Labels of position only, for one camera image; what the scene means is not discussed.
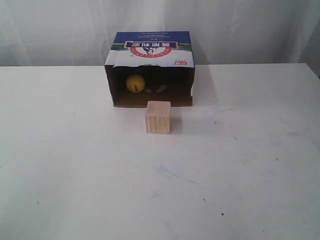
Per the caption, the blue white cardboard box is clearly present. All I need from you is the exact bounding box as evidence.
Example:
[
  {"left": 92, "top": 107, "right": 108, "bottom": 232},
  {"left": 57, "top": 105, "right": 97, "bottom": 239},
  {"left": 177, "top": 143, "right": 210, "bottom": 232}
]
[{"left": 104, "top": 31, "right": 196, "bottom": 108}]

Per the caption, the light wooden cube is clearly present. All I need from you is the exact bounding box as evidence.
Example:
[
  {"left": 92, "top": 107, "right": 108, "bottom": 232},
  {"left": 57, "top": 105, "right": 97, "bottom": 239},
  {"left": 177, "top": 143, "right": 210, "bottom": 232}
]
[{"left": 145, "top": 100, "right": 171, "bottom": 135}]

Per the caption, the yellow tennis ball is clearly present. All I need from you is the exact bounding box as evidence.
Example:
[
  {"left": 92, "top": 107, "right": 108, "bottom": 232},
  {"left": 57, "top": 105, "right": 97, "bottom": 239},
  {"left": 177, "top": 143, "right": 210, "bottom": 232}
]
[{"left": 125, "top": 74, "right": 146, "bottom": 94}]

